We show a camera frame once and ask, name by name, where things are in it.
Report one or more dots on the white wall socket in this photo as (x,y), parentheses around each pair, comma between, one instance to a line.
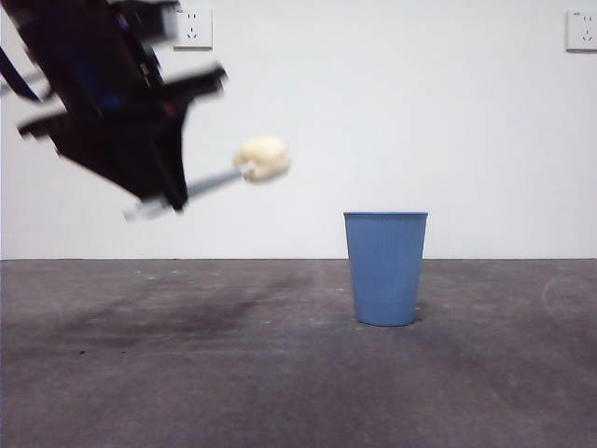
(583,30)
(196,30)

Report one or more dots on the blue ribbed plastic cup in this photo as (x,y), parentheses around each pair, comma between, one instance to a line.
(386,270)

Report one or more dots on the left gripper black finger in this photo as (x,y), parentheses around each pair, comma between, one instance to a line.
(179,140)
(121,158)

